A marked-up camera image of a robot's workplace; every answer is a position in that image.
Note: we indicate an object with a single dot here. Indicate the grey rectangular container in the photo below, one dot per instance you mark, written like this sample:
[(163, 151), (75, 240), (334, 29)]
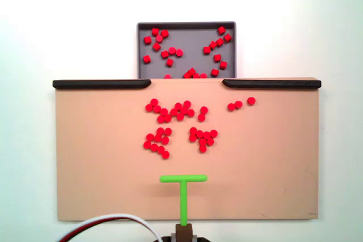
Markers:
[(193, 55)]

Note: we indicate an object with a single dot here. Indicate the beige flat board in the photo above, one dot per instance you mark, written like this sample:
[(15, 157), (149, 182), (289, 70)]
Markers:
[(99, 168)]

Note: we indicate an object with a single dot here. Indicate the black edge rail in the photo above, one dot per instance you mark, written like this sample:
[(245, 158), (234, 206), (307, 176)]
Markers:
[(99, 84), (272, 84)]

